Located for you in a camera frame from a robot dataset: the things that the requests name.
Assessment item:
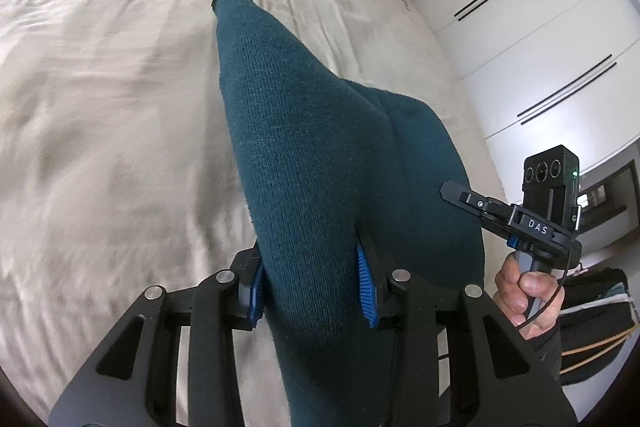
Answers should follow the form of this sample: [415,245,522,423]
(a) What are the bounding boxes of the beige bed sheet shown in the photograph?
[0,0,508,408]

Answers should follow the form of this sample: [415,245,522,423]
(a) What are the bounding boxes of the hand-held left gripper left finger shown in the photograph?
[47,247,273,427]

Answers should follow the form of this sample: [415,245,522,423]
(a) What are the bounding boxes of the dark teal knit sweater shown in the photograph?
[211,0,487,427]

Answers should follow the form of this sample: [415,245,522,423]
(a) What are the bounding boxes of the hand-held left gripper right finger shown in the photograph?
[355,234,576,427]

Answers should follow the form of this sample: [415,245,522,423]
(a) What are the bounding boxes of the person's right hand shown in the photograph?
[494,252,566,339]

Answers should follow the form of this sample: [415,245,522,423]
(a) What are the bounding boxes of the person's right forearm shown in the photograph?
[527,324,566,388]

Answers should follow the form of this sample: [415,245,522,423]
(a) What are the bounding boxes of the white wardrobe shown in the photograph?
[415,0,640,188]

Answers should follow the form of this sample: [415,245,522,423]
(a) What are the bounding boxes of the stack of folded clothes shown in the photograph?
[559,267,640,388]

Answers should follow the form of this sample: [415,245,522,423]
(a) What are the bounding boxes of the black cable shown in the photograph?
[520,252,571,333]

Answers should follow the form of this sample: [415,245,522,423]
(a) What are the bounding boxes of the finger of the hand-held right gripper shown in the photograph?
[439,180,517,234]

